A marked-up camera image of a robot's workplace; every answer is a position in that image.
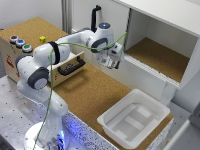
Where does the black drawer handle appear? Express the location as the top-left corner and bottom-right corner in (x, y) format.
(57, 55), (87, 77)

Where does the green button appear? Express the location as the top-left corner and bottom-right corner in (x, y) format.
(21, 43), (34, 54)

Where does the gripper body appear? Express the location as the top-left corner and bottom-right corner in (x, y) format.
(96, 42), (126, 70)

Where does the blue button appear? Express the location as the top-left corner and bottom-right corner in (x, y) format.
(15, 38), (26, 49)

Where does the wooden drawer box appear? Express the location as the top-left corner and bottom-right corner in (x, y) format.
(0, 16), (87, 88)

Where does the yellow block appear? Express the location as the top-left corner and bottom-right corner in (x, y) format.
(38, 35), (47, 44)

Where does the white cabinet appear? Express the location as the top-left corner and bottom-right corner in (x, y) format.
(71, 0), (200, 108)

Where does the red button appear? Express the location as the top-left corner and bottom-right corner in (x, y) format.
(9, 34), (20, 45)

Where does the white sliding door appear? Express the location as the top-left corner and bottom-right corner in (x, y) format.
(71, 0), (131, 58)

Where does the white plastic box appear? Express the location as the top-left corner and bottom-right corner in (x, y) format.
(96, 88), (172, 150)

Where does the black door handle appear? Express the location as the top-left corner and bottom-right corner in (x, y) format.
(90, 4), (103, 34)

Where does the green cable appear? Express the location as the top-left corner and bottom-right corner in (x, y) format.
(32, 31), (129, 150)

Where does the grey metal post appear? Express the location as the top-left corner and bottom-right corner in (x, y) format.
(61, 0), (74, 34)

